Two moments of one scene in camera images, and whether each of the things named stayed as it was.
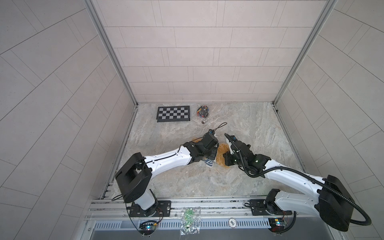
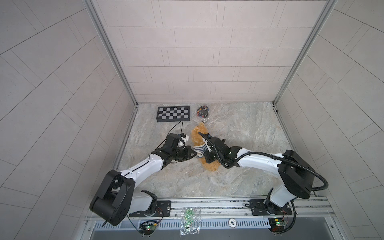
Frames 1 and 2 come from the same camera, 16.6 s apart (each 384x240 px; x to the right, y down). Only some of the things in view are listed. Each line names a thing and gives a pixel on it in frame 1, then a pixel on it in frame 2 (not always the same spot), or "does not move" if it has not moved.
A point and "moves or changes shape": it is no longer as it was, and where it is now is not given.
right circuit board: x=277 y=225 does not move
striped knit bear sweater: x=209 y=163 moves or changes shape
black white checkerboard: x=173 y=114 does not move
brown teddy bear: x=221 y=149 moves or changes shape
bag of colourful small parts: x=203 y=111 does not move
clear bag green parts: x=190 y=221 does not move
